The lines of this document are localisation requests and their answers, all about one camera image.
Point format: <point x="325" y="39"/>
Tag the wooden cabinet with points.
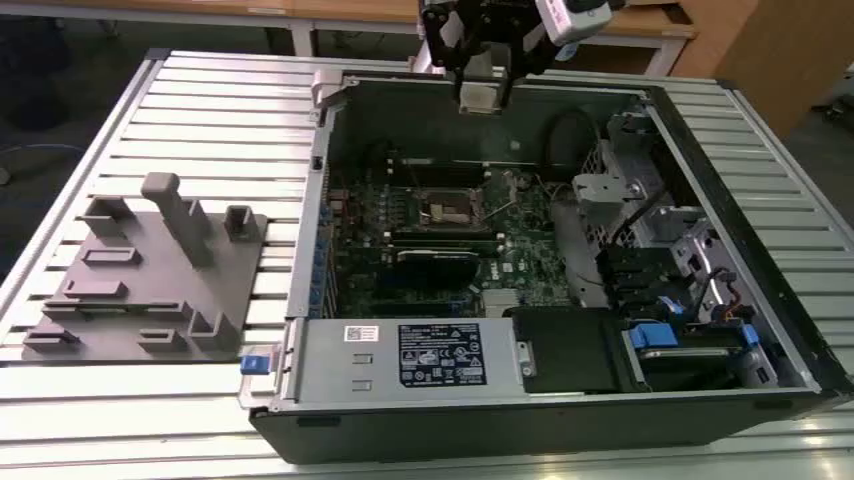
<point x="788" y="50"/>

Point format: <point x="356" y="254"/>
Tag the small silver heat sink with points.
<point x="501" y="302"/>

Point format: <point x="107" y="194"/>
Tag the green motherboard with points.
<point x="528" y="250"/>

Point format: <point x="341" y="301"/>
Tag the grey parts rack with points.
<point x="167" y="290"/>

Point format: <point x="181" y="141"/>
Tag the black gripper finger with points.
<point x="534" y="50"/>
<point x="444" y="35"/>

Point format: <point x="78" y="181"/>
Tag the silver power supply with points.
<point x="321" y="372"/>

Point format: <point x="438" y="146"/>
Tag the grey plastic bar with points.
<point x="577" y="260"/>

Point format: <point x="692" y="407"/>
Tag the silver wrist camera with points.
<point x="574" y="20"/>

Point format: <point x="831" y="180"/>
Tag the CPU socket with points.
<point x="449" y="212"/>

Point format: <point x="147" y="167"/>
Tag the perforated metal drive cage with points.
<point x="604" y="187"/>

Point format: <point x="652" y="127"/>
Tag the silver CPU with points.
<point x="482" y="100"/>

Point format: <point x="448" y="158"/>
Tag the small blue clip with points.
<point x="749" y="335"/>

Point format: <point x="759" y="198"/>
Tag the grey case latch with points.
<point x="328" y="87"/>

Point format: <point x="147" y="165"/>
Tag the black graphics card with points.
<point x="437" y="277"/>

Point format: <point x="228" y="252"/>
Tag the wooden desk white frame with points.
<point x="651" y="22"/>
<point x="134" y="7"/>

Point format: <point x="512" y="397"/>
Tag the black PC case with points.
<point x="468" y="435"/>

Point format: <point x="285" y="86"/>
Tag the blue disk carrier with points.
<point x="651" y="336"/>

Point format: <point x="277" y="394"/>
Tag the blue release latch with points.
<point x="254" y="365"/>

